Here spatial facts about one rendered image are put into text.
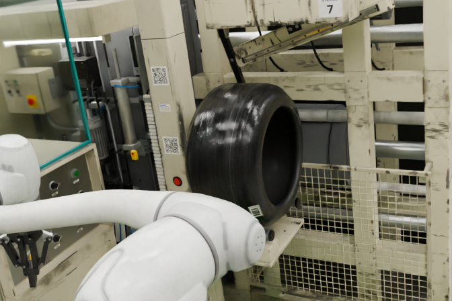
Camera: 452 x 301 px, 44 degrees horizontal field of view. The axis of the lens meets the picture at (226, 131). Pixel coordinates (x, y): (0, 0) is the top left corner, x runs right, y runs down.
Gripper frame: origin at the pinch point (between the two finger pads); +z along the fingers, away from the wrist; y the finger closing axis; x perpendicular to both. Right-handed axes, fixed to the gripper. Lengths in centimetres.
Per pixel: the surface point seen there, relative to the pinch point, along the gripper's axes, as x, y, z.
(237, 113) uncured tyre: 59, 63, -11
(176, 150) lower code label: 79, 44, 18
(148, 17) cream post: 95, 34, -32
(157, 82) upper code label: 89, 37, -8
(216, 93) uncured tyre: 75, 58, -10
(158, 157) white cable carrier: 85, 37, 26
